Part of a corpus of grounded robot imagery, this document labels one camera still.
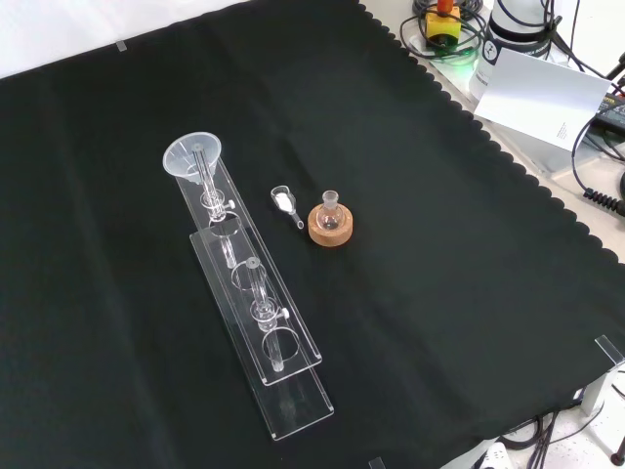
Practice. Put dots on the yellow stop button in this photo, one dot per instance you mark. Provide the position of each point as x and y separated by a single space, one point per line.
442 25

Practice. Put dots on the small round-bottom glass flask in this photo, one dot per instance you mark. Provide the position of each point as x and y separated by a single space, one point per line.
328 221

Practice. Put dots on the clear acrylic funnel stand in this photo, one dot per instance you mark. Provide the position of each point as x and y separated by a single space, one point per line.
288 342

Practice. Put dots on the white table bracket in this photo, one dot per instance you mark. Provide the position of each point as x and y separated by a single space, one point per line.
598 391

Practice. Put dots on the clear acrylic cloth clamp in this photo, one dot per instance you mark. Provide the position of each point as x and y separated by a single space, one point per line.
610 349

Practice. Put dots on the small clear tape piece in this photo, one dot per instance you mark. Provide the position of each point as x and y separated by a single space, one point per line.
377 463
121 46

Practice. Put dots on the black bench cloth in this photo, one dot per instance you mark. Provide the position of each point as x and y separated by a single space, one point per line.
439 244

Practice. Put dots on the glass weighing funnel with powder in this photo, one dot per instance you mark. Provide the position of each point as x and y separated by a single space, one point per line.
281 199

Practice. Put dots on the pale board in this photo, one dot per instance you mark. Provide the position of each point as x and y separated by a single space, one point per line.
542 93

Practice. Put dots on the white power strip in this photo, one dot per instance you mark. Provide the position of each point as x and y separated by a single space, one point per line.
495 456

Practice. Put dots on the black power adapter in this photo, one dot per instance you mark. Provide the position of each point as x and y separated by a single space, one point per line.
612 115

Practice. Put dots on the translucent plastic funnel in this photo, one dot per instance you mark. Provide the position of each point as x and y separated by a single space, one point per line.
183 156

